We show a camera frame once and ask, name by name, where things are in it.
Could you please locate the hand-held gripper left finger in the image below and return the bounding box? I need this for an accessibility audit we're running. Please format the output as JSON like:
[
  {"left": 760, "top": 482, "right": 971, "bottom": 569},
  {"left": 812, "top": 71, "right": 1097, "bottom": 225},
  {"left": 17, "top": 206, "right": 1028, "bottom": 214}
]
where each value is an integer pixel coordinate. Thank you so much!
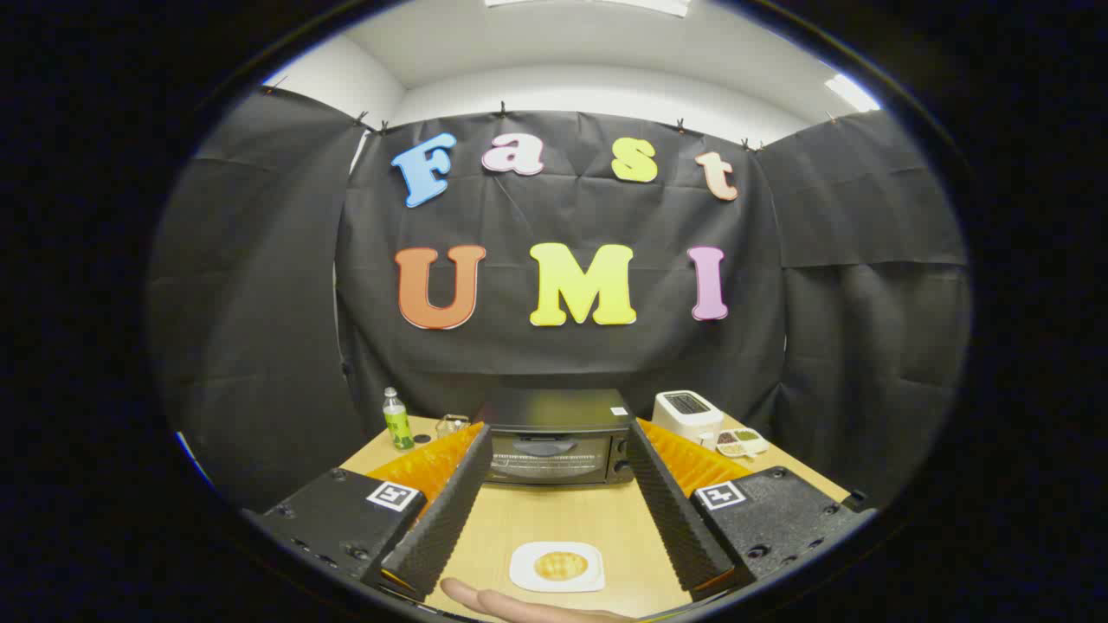
[{"left": 245, "top": 422, "right": 494, "bottom": 604}]

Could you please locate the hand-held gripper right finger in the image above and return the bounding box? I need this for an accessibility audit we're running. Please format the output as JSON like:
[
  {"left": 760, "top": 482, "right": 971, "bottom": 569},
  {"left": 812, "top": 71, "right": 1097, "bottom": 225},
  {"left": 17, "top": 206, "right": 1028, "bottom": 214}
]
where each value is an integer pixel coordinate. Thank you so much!
[{"left": 625, "top": 418, "right": 877, "bottom": 604}]

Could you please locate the golden bread bun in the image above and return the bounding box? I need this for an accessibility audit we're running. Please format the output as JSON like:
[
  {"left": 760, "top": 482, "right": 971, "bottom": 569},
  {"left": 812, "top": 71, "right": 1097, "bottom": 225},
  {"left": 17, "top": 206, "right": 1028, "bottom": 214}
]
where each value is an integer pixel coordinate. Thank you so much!
[{"left": 534, "top": 551, "right": 589, "bottom": 581}]

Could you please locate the black toaster oven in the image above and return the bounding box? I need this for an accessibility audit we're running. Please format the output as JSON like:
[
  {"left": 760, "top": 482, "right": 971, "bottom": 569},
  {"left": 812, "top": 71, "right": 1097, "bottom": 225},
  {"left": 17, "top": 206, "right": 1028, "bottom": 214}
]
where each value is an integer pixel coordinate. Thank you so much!
[{"left": 474, "top": 388, "right": 637, "bottom": 485}]

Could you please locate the white pop-up toaster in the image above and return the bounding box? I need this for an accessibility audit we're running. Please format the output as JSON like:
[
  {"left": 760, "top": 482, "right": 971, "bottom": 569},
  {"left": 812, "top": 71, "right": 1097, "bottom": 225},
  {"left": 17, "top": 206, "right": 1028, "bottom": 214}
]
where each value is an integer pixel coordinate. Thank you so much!
[{"left": 652, "top": 390, "right": 725, "bottom": 446}]

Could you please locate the white square plate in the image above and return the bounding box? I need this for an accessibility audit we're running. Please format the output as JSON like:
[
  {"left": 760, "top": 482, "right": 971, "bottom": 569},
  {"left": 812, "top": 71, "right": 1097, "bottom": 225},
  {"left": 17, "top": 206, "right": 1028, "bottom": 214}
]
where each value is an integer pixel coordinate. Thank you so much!
[{"left": 509, "top": 542, "right": 606, "bottom": 594}]

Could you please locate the green label drink bottle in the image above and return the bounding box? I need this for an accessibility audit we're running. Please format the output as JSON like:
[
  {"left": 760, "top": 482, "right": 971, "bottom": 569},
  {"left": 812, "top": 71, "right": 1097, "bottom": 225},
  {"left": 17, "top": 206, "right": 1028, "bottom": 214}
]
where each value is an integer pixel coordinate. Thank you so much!
[{"left": 383, "top": 387, "right": 416, "bottom": 451}]

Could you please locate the white divided snack tray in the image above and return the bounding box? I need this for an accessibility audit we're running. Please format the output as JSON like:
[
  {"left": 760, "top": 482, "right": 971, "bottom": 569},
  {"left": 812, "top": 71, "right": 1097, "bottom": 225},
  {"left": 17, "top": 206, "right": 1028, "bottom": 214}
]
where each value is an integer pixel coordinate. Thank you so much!
[{"left": 715, "top": 427, "right": 769, "bottom": 459}]

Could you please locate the black backdrop cloth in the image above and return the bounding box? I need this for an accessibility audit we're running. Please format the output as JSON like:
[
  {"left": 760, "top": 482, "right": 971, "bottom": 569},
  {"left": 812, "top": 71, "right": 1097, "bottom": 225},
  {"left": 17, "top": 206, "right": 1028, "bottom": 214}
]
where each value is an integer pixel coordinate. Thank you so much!
[{"left": 147, "top": 87, "right": 972, "bottom": 511}]

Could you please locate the rectangular ceiling light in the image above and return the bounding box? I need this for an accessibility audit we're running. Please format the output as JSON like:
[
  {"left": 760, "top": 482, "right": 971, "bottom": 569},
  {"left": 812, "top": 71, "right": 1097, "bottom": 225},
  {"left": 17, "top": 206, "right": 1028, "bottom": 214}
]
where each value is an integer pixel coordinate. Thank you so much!
[{"left": 824, "top": 74, "right": 882, "bottom": 113}]

